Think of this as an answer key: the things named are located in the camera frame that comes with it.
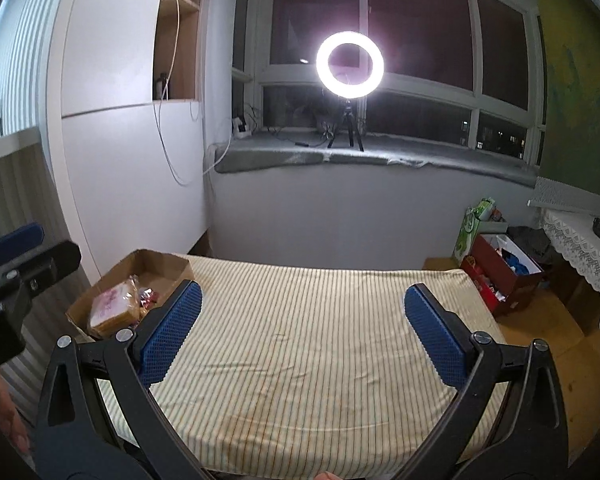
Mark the black tripod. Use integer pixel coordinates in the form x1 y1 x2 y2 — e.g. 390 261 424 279
326 95 366 153

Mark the white cable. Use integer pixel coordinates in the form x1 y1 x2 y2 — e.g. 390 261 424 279
152 0 231 186

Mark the wooden shelf niche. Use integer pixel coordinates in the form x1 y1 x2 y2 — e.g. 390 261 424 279
152 0 208 103

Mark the person's left hand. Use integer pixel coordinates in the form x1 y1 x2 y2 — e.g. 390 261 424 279
0 372 33 461

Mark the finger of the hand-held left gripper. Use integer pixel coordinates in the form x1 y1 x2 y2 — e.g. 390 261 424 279
0 223 45 266
0 241 82 291

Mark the white cabinet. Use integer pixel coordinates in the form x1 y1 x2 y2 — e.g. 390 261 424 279
45 0 211 276

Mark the dark cloth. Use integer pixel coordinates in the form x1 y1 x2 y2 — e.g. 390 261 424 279
507 225 556 263

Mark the striped cloth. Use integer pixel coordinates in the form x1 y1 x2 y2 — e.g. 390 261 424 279
97 252 511 473

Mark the lace-covered side table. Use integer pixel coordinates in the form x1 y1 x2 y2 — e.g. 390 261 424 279
537 207 600 331

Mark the white framed window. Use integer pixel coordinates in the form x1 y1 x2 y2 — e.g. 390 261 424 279
232 0 546 166

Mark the bread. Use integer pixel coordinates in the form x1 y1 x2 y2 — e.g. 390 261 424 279
89 277 146 340

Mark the green paper bag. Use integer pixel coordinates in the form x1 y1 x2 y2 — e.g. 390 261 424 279
452 197 498 263

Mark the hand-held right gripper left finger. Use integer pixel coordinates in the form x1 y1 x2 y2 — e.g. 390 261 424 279
30 278 211 480

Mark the red box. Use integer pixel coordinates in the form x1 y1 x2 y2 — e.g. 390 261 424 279
460 232 546 317

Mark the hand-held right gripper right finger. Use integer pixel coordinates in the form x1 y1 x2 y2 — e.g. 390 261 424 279
395 282 571 480

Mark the cardboard box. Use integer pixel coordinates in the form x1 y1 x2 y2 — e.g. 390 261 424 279
66 248 196 343

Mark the ring light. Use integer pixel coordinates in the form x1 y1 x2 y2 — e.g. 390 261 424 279
316 31 385 88

